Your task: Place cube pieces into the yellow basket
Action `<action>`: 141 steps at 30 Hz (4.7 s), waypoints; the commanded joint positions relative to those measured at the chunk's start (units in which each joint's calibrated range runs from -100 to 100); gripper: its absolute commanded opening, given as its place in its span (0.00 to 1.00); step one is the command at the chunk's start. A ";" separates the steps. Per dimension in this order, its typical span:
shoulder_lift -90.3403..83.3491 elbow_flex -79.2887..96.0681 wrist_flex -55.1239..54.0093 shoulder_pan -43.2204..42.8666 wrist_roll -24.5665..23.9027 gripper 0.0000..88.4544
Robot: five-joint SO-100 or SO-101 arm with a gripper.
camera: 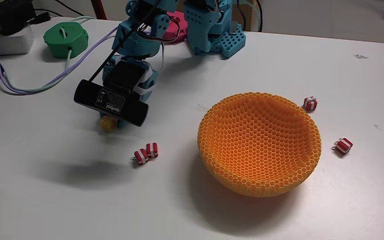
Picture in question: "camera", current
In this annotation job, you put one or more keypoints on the yellow honeycomb basket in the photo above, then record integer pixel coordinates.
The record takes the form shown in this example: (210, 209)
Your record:
(258, 143)

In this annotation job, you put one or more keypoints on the yellow toy cube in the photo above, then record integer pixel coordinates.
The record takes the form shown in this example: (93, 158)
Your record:
(107, 123)

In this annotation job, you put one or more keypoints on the red white striped cube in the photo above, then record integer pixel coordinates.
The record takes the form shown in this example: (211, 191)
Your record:
(152, 150)
(141, 156)
(343, 145)
(310, 103)

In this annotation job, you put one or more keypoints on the white power block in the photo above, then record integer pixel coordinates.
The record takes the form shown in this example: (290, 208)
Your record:
(8, 43)

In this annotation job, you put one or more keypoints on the black power plug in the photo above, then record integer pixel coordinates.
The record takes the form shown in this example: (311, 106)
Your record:
(40, 18)

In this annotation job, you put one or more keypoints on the black power adapter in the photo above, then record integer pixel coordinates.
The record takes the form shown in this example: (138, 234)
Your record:
(10, 15)

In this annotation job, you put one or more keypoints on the red metal pole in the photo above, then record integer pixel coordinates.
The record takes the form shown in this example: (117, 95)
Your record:
(98, 8)

